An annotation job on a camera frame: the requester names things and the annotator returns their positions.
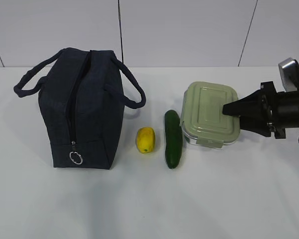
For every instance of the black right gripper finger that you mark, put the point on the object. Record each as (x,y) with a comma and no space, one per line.
(255,126)
(249,106)

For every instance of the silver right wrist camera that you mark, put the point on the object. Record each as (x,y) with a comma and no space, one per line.
(289,72)

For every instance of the yellow lemon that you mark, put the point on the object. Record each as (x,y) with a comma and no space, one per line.
(145,140)

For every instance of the navy blue lunch bag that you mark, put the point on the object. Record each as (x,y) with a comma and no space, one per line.
(82,96)

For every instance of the green cucumber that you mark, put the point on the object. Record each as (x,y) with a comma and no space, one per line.
(174,139)

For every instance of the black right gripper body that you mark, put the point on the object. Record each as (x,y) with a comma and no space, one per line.
(281,109)

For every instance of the glass container green lid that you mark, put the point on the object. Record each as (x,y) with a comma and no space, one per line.
(202,120)

